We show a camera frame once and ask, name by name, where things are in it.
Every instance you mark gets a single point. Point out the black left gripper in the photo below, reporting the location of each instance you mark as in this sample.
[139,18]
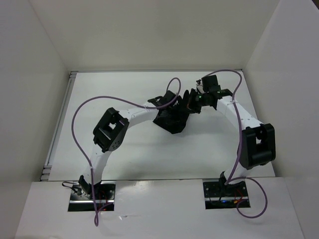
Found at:
[176,107]

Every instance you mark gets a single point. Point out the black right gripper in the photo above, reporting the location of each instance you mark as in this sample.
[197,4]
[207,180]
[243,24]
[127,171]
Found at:
[191,105]

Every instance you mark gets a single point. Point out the black skirt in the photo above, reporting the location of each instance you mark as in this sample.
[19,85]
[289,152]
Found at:
[175,126]

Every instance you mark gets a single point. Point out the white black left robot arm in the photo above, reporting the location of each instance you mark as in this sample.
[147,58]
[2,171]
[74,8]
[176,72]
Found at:
[109,134]

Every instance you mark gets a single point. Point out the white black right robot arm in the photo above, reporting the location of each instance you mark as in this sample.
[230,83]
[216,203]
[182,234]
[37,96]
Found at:
[256,139]

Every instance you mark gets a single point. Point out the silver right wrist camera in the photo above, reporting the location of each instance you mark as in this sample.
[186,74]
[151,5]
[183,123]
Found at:
[199,86]

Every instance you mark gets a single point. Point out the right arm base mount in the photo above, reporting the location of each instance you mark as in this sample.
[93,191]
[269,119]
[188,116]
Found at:
[219,196]

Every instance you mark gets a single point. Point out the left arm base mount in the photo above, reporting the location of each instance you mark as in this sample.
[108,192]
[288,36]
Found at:
[79,201]

